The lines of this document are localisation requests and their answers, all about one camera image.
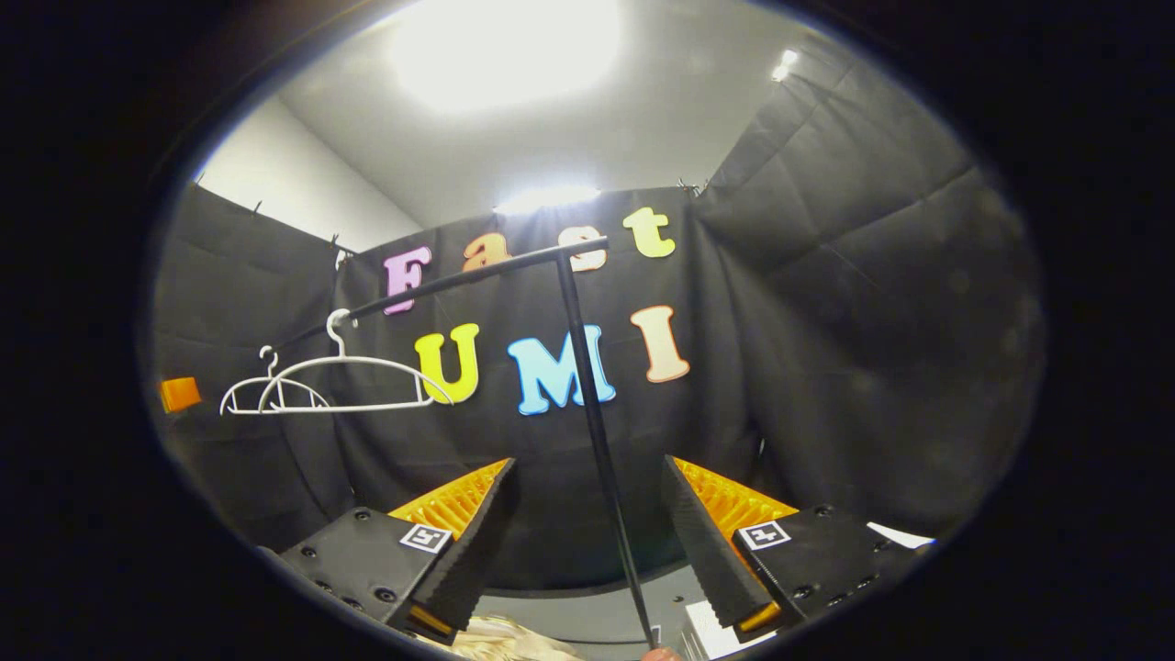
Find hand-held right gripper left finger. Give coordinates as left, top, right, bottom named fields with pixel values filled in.
left=275, top=457, right=520, bottom=644

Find large ceiling light panel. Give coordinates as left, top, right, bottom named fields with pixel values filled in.
left=386, top=0, right=625, bottom=116

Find cream shirt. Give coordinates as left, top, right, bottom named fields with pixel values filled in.
left=441, top=615, right=588, bottom=661

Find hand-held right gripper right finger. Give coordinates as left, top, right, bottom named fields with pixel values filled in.
left=661, top=454, right=937, bottom=644

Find black clothes rack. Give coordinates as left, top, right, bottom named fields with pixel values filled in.
left=275, top=237, right=657, bottom=648

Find white plastic hanger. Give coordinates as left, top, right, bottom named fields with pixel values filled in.
left=220, top=346, right=331, bottom=416
left=260, top=309, right=455, bottom=414

